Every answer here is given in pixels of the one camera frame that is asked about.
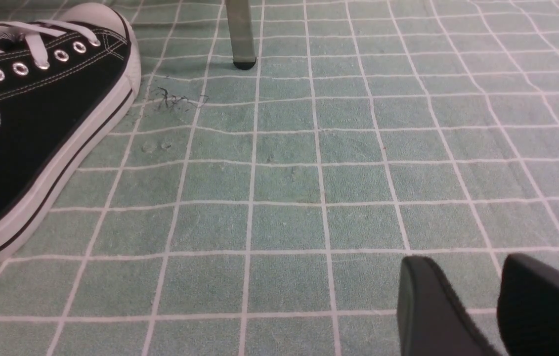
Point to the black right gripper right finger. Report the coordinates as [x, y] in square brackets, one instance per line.
[528, 307]

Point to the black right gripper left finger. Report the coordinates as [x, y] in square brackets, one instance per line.
[431, 319]

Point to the green checkered floor mat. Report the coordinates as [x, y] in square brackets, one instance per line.
[272, 221]

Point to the black thread tuft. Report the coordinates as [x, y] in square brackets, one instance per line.
[171, 101]

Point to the right black canvas sneaker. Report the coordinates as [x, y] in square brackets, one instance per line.
[64, 84]

